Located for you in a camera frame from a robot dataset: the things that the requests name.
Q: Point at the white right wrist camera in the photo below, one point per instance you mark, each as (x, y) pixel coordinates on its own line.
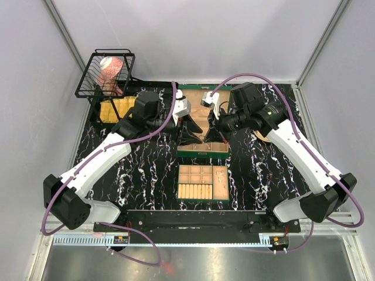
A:
(211, 100)

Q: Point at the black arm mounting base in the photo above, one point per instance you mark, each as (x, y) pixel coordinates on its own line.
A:
(206, 227)

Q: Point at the black marble pattern mat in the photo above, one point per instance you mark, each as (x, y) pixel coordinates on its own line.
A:
(260, 176)

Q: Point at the black wire dish rack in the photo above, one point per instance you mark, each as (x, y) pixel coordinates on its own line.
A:
(96, 90)

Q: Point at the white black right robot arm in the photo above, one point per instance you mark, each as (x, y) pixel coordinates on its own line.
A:
(328, 188)

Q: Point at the cream round plate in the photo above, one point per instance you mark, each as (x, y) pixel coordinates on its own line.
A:
(260, 137)

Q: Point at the yellow woven tray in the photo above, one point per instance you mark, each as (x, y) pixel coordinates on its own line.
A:
(111, 111)

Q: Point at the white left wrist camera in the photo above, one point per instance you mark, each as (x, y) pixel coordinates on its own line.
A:
(181, 108)

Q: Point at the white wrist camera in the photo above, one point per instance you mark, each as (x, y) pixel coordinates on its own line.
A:
(181, 108)
(211, 100)

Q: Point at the red patterned cup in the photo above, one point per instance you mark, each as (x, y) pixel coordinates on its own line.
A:
(110, 67)

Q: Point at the green jewelry tray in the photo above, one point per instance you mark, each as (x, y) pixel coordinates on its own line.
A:
(210, 183)

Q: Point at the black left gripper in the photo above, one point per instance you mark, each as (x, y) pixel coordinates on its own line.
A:
(187, 137)

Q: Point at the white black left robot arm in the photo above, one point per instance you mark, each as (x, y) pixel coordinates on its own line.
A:
(65, 196)

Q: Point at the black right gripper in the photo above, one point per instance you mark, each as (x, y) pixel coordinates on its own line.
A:
(213, 135)

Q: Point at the green jewelry box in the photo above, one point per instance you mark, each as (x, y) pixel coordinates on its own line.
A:
(199, 114)

